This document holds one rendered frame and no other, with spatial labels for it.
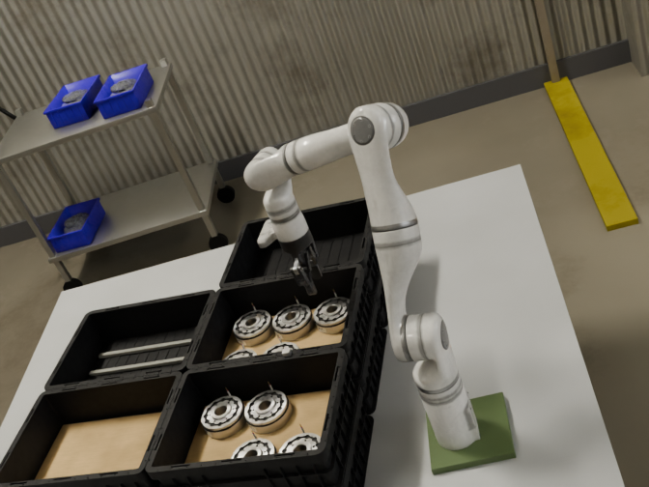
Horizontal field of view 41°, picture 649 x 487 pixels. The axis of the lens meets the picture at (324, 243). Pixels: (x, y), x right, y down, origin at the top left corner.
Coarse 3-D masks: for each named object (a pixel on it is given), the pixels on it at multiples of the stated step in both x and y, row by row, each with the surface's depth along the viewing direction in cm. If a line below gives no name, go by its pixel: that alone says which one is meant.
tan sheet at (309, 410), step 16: (304, 400) 196; (320, 400) 194; (304, 416) 192; (320, 416) 190; (240, 432) 195; (272, 432) 191; (288, 432) 190; (320, 432) 186; (192, 448) 196; (208, 448) 194; (224, 448) 192
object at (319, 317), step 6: (330, 300) 218; (336, 300) 218; (342, 300) 217; (348, 300) 215; (318, 306) 217; (324, 306) 216; (342, 306) 214; (348, 306) 214; (318, 312) 216; (342, 312) 212; (318, 318) 214; (324, 318) 213; (330, 318) 212; (336, 318) 211; (342, 318) 210; (324, 324) 211; (330, 324) 210
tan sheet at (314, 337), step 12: (312, 312) 222; (276, 336) 219; (312, 336) 214; (324, 336) 212; (336, 336) 211; (228, 348) 222; (240, 348) 220; (252, 348) 218; (264, 348) 217; (300, 348) 212
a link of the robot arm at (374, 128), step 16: (352, 112) 166; (368, 112) 163; (384, 112) 164; (352, 128) 166; (368, 128) 164; (384, 128) 163; (400, 128) 167; (352, 144) 167; (368, 144) 164; (384, 144) 164; (368, 160) 165; (384, 160) 164; (368, 176) 166; (384, 176) 165; (368, 192) 168; (384, 192) 166; (400, 192) 166; (368, 208) 169; (384, 208) 166; (400, 208) 166; (384, 224) 167; (400, 224) 166
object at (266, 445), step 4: (252, 440) 187; (256, 440) 186; (260, 440) 186; (264, 440) 186; (244, 444) 186; (248, 444) 186; (252, 444) 186; (256, 444) 185; (260, 444) 185; (264, 444) 185; (268, 444) 184; (272, 444) 184; (240, 448) 186; (244, 448) 185; (264, 448) 183; (268, 448) 183; (272, 448) 183; (236, 452) 185; (240, 452) 185; (264, 452) 182; (268, 452) 183; (272, 452) 182; (232, 456) 185; (236, 456) 185
